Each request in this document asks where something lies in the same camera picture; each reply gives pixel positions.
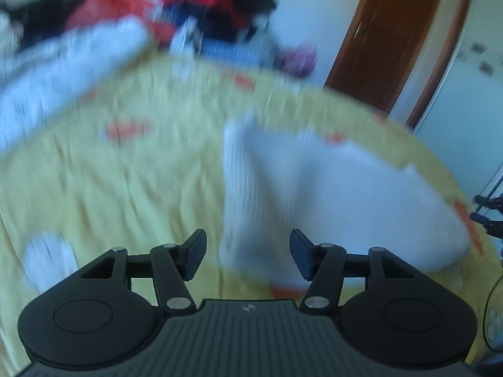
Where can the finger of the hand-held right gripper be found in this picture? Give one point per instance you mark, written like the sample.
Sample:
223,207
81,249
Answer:
491,202
491,226

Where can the yellow carrot-print bedsheet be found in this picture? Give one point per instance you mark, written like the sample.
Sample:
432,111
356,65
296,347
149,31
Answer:
118,188

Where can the small white cloth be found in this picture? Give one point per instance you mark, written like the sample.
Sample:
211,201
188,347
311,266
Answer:
49,259

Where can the orange-red cloth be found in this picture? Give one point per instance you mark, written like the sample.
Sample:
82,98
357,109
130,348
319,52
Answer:
114,6

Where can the light blue knit sweater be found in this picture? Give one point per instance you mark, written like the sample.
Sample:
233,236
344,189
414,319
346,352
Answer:
232,52

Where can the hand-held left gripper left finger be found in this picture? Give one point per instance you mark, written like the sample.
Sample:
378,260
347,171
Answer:
194,253

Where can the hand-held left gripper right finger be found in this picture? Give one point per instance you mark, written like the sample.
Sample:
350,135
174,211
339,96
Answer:
300,253

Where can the navy jacket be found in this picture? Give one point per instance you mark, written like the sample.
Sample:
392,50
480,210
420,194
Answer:
212,27

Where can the white printed quilt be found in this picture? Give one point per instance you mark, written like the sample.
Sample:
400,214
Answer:
59,74

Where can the brown door frame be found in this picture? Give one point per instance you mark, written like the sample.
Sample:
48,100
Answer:
444,55

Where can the brown wooden door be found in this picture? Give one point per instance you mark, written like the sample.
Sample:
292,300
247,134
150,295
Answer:
385,39

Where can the black cloth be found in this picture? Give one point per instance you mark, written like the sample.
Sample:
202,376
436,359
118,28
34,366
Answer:
35,15

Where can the white knit sweater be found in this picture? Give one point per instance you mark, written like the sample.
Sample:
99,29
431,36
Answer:
314,188

